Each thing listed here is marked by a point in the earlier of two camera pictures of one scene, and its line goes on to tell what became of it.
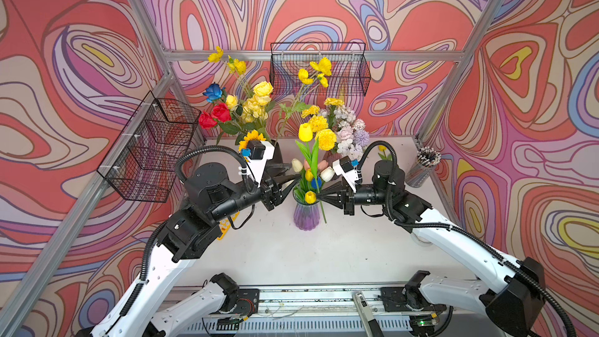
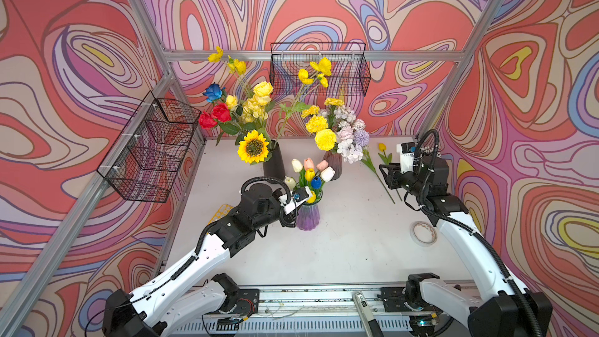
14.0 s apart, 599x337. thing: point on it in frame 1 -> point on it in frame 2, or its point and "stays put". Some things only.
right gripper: [348, 203] -> [393, 175]
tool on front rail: [370, 323] stays put
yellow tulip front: [388, 157] stays put
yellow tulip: [306, 133] -> [383, 147]
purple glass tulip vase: [306, 216] stays put
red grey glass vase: [330, 157] stays put
